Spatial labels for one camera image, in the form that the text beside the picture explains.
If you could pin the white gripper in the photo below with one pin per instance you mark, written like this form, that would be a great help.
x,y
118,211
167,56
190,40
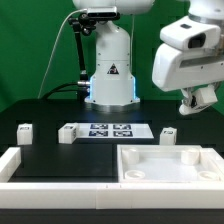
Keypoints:
x,y
188,57

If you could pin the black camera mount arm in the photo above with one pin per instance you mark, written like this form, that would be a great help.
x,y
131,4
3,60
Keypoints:
x,y
80,43

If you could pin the white U-shaped fence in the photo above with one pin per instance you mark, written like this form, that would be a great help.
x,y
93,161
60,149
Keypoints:
x,y
119,195

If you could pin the grey camera on mount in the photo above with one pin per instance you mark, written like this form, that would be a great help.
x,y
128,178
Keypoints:
x,y
102,13

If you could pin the white tag sheet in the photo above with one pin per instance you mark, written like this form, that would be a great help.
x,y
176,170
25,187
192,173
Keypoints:
x,y
115,131

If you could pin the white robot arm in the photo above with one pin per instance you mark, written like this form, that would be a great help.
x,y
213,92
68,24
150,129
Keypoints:
x,y
112,86

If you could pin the white square tabletop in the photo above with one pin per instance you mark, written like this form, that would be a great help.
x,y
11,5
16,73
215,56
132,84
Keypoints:
x,y
168,164

